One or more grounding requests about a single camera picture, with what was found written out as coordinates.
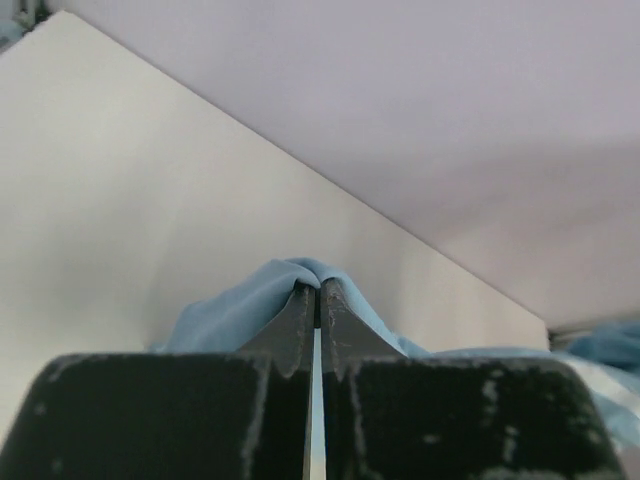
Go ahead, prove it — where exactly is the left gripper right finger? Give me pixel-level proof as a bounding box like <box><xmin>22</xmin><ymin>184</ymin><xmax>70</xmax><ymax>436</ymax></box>
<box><xmin>319</xmin><ymin>279</ymin><xmax>625</xmax><ymax>479</ymax></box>

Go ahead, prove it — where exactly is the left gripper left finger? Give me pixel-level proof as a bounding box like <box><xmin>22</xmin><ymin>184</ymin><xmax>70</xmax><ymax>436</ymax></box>
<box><xmin>1</xmin><ymin>284</ymin><xmax>316</xmax><ymax>479</ymax></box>

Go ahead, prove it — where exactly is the light blue t shirt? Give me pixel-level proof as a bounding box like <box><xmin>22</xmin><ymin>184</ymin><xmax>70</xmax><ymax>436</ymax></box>
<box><xmin>1</xmin><ymin>13</ymin><xmax>548</xmax><ymax>430</ymax></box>

